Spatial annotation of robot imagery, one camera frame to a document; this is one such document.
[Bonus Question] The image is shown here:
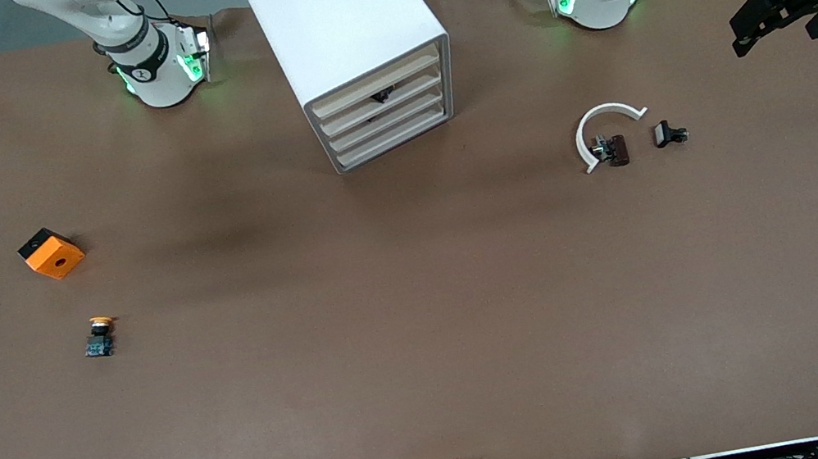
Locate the orange push button switch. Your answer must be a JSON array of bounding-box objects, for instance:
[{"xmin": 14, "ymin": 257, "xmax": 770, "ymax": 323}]
[{"xmin": 80, "ymin": 314, "xmax": 121, "ymax": 361}]

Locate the small black clip component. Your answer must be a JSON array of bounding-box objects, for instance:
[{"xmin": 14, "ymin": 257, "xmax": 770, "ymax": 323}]
[{"xmin": 652, "ymin": 117, "xmax": 692, "ymax": 150}]

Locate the white curved ring part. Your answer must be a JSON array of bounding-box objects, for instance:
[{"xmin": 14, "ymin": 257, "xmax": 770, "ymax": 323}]
[{"xmin": 571, "ymin": 96, "xmax": 657, "ymax": 176}]

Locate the orange box with black base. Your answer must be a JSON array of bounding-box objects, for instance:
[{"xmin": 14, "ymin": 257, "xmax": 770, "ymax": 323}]
[{"xmin": 15, "ymin": 222, "xmax": 89, "ymax": 286}]

